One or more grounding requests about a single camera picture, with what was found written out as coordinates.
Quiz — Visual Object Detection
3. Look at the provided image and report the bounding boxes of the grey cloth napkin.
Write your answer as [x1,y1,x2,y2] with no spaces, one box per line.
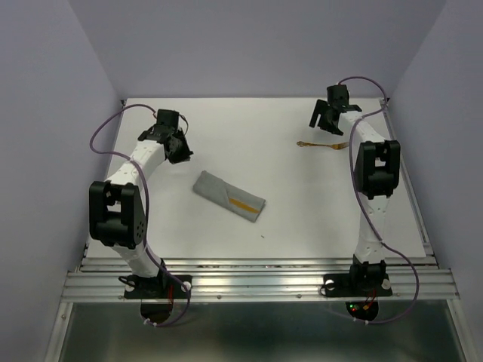
[192,170,266,222]

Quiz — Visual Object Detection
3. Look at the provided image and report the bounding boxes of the gold knife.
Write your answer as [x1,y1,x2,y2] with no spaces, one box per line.
[229,198,260,213]

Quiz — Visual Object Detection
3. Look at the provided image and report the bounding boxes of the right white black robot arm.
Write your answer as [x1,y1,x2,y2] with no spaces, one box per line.
[309,84,401,298]

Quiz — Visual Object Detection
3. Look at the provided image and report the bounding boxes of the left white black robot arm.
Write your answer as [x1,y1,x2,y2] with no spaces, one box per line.
[88,109,193,297]

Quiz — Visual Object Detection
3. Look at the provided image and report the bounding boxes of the gold fork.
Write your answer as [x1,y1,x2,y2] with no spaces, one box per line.
[297,141,349,150]

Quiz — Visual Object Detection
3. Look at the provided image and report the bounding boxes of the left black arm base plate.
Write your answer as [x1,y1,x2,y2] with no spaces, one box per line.
[118,273,188,299]

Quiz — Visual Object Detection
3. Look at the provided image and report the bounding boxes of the aluminium right side rail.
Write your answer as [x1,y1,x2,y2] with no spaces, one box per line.
[380,97,438,265]

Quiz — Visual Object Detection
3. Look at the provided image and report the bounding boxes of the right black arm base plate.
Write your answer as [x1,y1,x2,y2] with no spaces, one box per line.
[319,273,392,299]

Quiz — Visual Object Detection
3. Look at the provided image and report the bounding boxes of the aluminium front rail frame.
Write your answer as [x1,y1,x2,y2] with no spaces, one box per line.
[45,247,478,361]

